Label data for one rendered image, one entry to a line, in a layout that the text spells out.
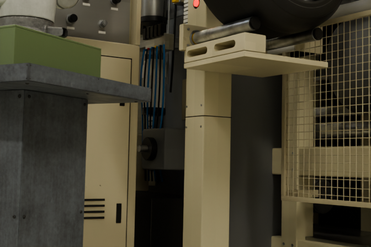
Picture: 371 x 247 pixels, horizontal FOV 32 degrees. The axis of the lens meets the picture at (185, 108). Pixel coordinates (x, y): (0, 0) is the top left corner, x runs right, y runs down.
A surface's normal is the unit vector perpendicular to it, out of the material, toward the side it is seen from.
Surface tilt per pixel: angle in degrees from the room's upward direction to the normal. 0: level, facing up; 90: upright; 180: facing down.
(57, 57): 90
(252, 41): 90
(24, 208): 90
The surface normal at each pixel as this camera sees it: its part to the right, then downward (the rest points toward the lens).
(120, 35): 0.55, -0.06
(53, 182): 0.88, -0.02
